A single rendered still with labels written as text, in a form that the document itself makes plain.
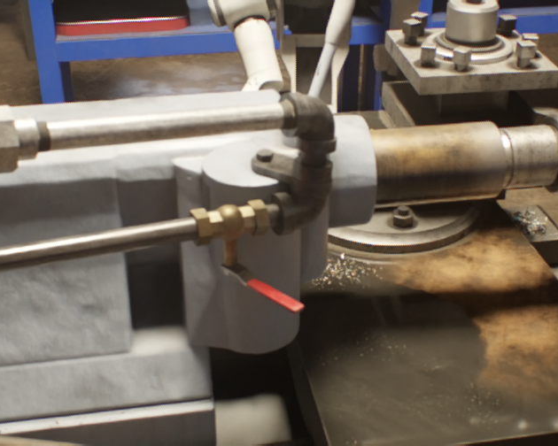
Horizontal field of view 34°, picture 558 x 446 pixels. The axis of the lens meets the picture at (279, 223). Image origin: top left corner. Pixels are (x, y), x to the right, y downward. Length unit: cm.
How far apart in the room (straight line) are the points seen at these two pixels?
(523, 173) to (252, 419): 46
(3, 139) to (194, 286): 28
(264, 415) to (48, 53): 171
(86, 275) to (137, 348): 8
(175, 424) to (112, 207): 21
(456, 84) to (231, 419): 49
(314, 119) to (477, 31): 43
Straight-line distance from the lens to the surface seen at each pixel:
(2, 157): 62
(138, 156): 82
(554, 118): 99
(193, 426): 87
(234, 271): 75
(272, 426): 116
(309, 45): 214
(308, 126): 72
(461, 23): 111
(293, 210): 74
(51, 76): 271
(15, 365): 87
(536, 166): 96
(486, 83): 108
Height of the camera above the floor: 151
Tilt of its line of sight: 30 degrees down
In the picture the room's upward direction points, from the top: straight up
